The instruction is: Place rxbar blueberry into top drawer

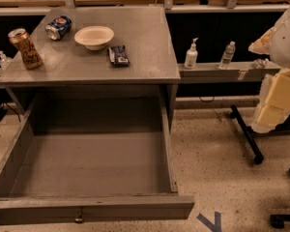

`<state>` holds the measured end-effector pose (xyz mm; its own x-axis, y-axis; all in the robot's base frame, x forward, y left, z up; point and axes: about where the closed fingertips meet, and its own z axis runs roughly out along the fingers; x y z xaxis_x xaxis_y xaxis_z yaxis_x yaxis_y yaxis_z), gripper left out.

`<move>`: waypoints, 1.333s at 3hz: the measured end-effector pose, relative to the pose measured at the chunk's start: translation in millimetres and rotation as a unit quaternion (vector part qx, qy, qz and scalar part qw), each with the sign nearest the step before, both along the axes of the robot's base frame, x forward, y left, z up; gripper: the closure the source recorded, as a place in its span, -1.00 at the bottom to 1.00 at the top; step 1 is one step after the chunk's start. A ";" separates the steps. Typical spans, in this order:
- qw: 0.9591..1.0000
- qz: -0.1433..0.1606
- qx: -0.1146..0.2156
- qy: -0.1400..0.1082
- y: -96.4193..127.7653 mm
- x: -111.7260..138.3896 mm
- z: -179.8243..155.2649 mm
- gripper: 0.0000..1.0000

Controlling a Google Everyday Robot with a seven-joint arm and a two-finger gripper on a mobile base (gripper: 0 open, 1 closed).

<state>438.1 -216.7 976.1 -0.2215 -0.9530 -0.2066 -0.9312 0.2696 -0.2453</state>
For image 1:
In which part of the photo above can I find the white paper bowl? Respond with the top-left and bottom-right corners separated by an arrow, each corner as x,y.
74,26 -> 114,50

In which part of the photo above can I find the blue tape floor marker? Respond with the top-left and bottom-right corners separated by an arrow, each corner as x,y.
197,212 -> 222,232

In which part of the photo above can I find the crumpled plastic wrapper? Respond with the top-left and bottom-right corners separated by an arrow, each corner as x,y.
252,58 -> 270,69

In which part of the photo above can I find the white pump lotion bottle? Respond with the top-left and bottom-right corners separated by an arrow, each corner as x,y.
184,38 -> 198,69

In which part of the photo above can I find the small clear sanitizer bottle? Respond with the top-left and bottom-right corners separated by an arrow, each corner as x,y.
0,50 -> 12,70

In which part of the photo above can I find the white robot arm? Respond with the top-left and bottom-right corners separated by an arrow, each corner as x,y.
248,7 -> 290,133

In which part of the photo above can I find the black chair base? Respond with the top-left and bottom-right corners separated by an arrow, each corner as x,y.
230,105 -> 290,229

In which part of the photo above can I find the blue pepsi can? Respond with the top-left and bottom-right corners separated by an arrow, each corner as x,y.
45,15 -> 73,41

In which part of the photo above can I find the grey drawer cabinet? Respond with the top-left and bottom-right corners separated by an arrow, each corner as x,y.
0,7 -> 180,122

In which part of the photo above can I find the gold soda can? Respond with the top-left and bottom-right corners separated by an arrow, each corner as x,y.
8,28 -> 43,70

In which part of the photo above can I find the open grey top drawer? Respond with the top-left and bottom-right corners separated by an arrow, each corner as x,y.
0,95 -> 194,225

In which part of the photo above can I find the blueberry rxbar dark wrapper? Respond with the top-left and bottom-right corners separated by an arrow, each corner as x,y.
108,45 -> 130,67

